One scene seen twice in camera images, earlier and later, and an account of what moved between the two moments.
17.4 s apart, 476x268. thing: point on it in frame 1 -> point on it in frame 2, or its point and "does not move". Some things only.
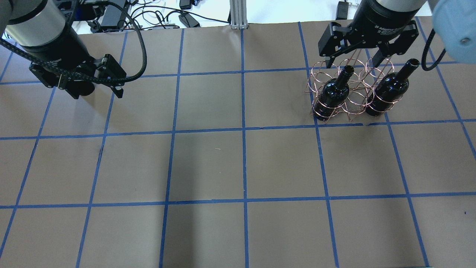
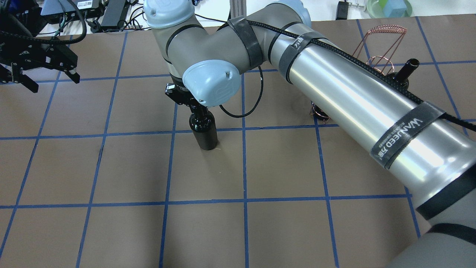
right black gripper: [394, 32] -> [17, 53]
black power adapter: [112, 14] does not move
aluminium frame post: [238, 20] does not move
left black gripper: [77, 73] -> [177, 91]
